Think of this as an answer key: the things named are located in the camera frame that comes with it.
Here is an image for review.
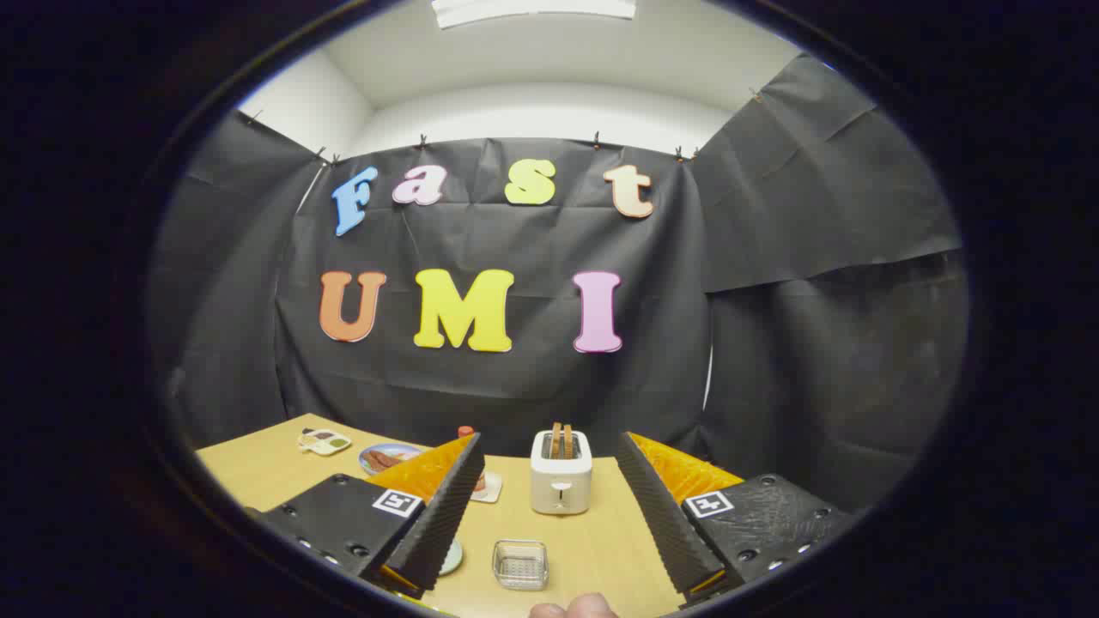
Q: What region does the white toaster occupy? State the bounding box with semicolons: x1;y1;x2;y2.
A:
530;429;593;516

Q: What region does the clear water bottle red cap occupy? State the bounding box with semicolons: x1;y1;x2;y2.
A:
458;425;488;494

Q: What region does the ceiling light panel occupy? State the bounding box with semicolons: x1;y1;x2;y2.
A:
431;0;638;30

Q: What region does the blue plate with food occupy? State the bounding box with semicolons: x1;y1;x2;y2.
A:
358;443;426;476

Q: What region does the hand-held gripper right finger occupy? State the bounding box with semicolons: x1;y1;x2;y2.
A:
615;431;858;609

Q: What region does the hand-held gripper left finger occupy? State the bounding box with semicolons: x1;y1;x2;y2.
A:
249;432;486;600

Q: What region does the black backdrop cloth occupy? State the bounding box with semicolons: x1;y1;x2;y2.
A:
146;53;971;516

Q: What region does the white sauce dish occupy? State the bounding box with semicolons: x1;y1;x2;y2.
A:
297;428;352;456

